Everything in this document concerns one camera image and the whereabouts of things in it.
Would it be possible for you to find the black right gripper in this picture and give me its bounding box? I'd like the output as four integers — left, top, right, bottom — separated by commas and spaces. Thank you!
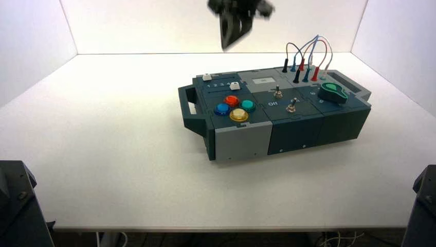
207, 0, 276, 52

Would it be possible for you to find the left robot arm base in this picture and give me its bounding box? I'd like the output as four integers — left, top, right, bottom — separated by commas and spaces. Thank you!
0, 160, 56, 247

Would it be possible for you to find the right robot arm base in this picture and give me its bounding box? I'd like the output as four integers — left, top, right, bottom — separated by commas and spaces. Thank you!
402, 164, 436, 247

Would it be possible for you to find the red round push button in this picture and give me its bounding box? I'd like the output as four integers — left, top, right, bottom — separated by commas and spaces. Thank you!
224, 95, 241, 108

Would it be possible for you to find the green round push button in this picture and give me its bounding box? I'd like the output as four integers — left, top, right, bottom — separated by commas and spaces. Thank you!
240, 99, 257, 113

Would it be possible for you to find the blue round push button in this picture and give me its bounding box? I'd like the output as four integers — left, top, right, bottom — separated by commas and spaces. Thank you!
213, 103, 232, 117

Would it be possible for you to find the yellow round push button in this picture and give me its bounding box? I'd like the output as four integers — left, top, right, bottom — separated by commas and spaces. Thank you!
229, 108, 249, 122

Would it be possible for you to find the dark grey control box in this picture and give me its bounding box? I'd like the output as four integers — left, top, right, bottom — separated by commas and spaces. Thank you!
178, 68, 373, 162

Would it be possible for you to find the green rotary knob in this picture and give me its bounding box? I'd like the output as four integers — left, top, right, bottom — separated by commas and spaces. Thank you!
318, 82, 349, 105

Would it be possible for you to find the black jumper cable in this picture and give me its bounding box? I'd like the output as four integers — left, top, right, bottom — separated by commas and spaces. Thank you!
282, 42, 304, 84

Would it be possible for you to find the blue jumper cable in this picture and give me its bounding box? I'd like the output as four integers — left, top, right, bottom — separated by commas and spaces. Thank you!
290, 35, 321, 83

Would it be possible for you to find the red jumper cable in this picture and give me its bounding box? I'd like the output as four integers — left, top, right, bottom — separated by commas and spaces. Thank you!
299, 39, 329, 82

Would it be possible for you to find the white jumper cable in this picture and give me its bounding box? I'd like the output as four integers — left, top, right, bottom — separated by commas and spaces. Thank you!
308, 35, 334, 76

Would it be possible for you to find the white cable bundle under table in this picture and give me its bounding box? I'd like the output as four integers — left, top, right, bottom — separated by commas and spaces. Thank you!
318, 232, 366, 247

